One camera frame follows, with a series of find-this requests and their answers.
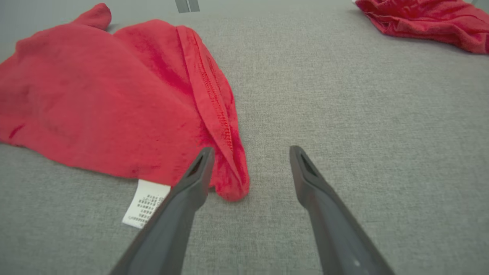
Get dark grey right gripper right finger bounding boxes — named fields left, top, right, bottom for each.
left=289, top=145, right=395, bottom=275

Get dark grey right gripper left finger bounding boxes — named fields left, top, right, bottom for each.
left=109, top=146, right=215, bottom=275

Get red basketball jersey number 23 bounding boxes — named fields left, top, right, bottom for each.
left=0, top=3, right=251, bottom=230

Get red shorts with white stripes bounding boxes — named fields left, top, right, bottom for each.
left=355, top=0, right=489, bottom=55

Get grey metal partition post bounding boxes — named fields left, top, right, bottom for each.
left=175, top=0, right=201, bottom=14

